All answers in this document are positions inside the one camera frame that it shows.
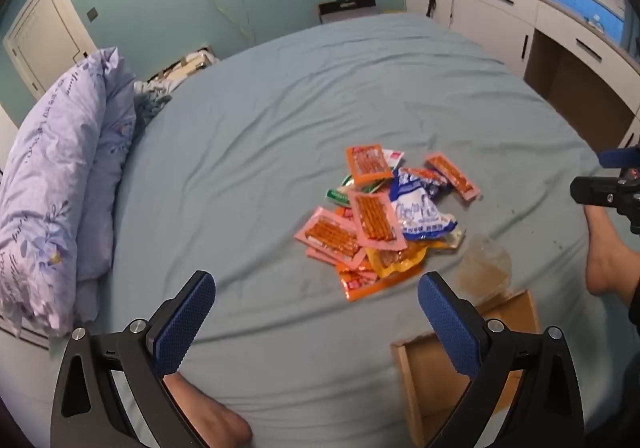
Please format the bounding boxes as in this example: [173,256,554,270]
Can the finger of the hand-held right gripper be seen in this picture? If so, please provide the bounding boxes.
[598,145,640,170]
[570,174,632,219]

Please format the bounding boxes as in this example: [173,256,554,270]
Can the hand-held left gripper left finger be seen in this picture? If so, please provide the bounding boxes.
[50,270,217,448]

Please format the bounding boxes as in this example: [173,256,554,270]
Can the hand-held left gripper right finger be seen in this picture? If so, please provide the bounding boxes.
[418,272,587,448]

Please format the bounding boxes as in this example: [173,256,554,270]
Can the pink snack packet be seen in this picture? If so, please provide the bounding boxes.
[424,153,482,202]
[348,190,407,250]
[293,206,367,270]
[305,248,342,267]

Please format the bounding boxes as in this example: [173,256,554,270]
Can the person's right foot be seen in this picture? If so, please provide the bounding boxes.
[584,204,640,300]

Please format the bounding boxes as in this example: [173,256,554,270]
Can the person's foot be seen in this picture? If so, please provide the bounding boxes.
[584,204,640,300]
[164,372,253,448]

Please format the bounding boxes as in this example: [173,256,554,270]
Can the cardboard box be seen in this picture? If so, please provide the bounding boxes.
[390,288,545,448]

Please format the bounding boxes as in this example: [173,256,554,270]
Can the clear plastic bag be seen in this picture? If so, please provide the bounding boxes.
[457,233,514,301]

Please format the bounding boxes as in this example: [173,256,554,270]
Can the clear snack packet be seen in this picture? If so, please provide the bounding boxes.
[425,227,467,255]

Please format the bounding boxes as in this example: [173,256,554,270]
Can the person's left foot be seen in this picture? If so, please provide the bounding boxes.
[164,372,253,448]

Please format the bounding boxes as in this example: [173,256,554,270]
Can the blue and white snack bag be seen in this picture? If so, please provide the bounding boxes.
[389,167,459,242]

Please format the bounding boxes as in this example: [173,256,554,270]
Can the person's black pants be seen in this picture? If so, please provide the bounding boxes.
[621,275,640,371]

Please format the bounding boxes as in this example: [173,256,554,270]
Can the bed with light blue sheet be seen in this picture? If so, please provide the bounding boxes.
[0,10,640,448]

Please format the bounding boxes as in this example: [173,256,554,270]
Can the white drawer cabinet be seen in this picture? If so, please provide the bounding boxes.
[399,0,640,96]

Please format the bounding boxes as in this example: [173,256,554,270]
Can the small purple floral pillow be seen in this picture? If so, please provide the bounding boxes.
[75,47,139,281]

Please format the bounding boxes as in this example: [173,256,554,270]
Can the large purple floral pillow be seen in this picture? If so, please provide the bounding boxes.
[0,50,110,336]

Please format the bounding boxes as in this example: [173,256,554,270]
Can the blue-green knit cloth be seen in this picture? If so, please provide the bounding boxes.
[132,78,175,130]

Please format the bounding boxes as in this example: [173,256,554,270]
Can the bedside clutter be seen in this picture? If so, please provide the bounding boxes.
[145,44,220,94]

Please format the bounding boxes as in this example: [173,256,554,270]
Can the black and white appliance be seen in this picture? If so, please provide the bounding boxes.
[318,0,377,25]

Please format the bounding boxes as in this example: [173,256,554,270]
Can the white door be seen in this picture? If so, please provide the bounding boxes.
[2,0,99,100]

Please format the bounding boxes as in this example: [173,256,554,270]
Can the yellow hanging cable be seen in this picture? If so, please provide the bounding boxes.
[196,0,256,46]

